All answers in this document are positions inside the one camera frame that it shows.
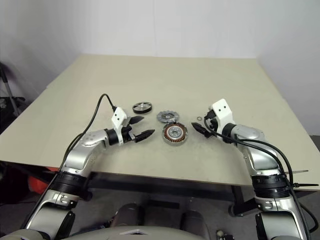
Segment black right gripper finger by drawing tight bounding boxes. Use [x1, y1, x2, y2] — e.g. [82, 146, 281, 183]
[190, 121, 208, 135]

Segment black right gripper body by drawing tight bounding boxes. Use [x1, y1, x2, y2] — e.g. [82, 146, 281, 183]
[201, 111, 221, 140]

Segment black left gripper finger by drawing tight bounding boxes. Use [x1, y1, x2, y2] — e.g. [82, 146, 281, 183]
[134, 129, 156, 143]
[129, 115, 145, 125]

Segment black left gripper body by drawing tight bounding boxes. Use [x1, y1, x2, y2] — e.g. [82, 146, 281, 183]
[121, 116, 137, 144]

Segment black motor rotor silver spokes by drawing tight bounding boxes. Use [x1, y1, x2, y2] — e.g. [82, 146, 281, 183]
[131, 101, 153, 114]

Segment silver motor stator copper windings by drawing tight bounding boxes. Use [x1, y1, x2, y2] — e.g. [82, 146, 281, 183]
[159, 122, 189, 145]

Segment grey toothed gear plate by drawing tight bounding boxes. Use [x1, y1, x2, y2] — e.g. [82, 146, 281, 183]
[156, 110, 179, 124]

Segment dark rounded shape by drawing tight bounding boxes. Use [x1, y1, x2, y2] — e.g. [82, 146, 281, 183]
[181, 210, 209, 236]
[116, 203, 146, 229]

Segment orange red object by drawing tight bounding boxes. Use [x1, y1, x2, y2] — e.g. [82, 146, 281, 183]
[27, 166, 61, 196]

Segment gray robot torso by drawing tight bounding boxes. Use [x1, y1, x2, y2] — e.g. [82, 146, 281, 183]
[0, 226, 216, 240]

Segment black and silver stand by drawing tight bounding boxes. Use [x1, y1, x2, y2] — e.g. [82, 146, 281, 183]
[0, 61, 26, 118]

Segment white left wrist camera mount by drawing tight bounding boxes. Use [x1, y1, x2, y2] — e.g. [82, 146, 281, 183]
[111, 106, 130, 146]

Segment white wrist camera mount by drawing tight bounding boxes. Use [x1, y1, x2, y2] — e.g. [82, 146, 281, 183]
[111, 106, 130, 146]
[208, 98, 236, 134]

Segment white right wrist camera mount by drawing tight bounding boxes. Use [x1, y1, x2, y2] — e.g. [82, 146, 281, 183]
[208, 98, 236, 134]

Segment black table frame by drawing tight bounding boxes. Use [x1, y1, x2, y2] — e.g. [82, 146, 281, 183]
[0, 161, 258, 218]

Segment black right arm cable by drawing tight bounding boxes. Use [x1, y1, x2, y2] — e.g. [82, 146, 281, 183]
[202, 116, 320, 236]

